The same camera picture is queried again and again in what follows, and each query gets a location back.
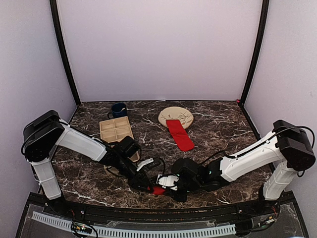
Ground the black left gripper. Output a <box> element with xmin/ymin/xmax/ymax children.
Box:
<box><xmin>115</xmin><ymin>155</ymin><xmax>153</xmax><ymax>192</ymax></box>

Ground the red santa sock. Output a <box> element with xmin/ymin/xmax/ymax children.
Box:
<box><xmin>148</xmin><ymin>186</ymin><xmax>166</xmax><ymax>195</ymax></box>

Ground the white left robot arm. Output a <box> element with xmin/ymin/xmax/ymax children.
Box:
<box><xmin>21</xmin><ymin>110</ymin><xmax>156</xmax><ymax>216</ymax></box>

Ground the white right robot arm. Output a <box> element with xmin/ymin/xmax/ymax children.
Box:
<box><xmin>157</xmin><ymin>120</ymin><xmax>316</xmax><ymax>215</ymax></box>

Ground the wooden compartment tray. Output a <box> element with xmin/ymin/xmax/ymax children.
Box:
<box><xmin>100</xmin><ymin>116</ymin><xmax>140</xmax><ymax>174</ymax></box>

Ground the round beige woven mat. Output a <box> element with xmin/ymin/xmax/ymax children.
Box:
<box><xmin>158</xmin><ymin>106</ymin><xmax>194</xmax><ymax>129</ymax></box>

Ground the dark blue mug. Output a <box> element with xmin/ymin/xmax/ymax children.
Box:
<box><xmin>107</xmin><ymin>103</ymin><xmax>127</xmax><ymax>119</ymax></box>

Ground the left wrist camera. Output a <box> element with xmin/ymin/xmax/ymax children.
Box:
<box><xmin>119</xmin><ymin>136</ymin><xmax>141</xmax><ymax>158</ymax></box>

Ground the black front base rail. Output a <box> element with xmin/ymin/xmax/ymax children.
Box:
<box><xmin>66</xmin><ymin>200</ymin><xmax>258</xmax><ymax>221</ymax></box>

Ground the white slotted cable duct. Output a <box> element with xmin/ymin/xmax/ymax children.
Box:
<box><xmin>32</xmin><ymin>211</ymin><xmax>236</xmax><ymax>238</ymax></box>

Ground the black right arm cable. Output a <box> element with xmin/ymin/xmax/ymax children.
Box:
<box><xmin>274</xmin><ymin>125</ymin><xmax>317</xmax><ymax>178</ymax></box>

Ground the black left frame post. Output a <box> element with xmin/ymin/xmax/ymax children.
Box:
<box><xmin>49</xmin><ymin>0</ymin><xmax>81</xmax><ymax>107</ymax></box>

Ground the black frame post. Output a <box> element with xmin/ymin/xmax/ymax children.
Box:
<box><xmin>49</xmin><ymin>0</ymin><xmax>81</xmax><ymax>107</ymax></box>
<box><xmin>240</xmin><ymin>0</ymin><xmax>269</xmax><ymax>107</ymax></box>

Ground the black right frame post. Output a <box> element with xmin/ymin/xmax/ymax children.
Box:
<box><xmin>240</xmin><ymin>0</ymin><xmax>269</xmax><ymax>107</ymax></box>

